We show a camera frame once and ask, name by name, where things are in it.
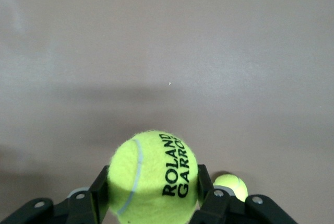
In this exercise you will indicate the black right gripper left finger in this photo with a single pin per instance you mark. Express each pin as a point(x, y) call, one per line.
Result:
point(78, 208)

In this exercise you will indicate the yellow Roland Garros tennis ball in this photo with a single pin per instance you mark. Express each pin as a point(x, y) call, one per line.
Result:
point(151, 177)

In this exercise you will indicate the yellow Wilson tennis ball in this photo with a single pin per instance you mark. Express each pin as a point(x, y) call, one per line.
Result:
point(232, 182)

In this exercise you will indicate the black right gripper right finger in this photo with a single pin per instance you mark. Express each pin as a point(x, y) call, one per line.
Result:
point(221, 208)

